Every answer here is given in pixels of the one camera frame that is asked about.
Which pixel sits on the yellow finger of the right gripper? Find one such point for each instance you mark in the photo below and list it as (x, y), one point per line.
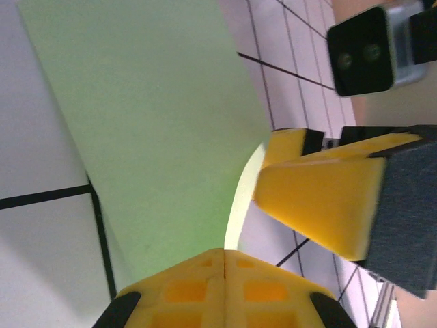
(286, 145)
(324, 198)

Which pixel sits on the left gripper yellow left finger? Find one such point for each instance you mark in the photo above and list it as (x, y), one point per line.
(184, 297)

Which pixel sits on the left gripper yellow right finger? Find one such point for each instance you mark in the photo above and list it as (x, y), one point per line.
(266, 297)

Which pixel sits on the light green cloth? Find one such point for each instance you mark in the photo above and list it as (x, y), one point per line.
(153, 136)

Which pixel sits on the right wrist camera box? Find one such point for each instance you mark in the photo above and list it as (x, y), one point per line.
(362, 51)

